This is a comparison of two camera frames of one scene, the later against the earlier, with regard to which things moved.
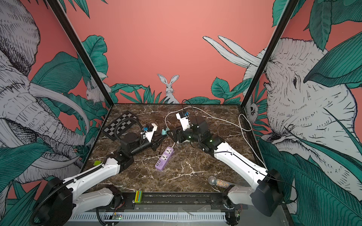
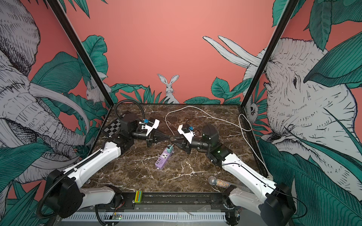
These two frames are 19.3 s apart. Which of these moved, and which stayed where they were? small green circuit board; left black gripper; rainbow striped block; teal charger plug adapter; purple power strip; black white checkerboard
Moved: teal charger plug adapter; left black gripper
Stayed: rainbow striped block; black white checkerboard; purple power strip; small green circuit board
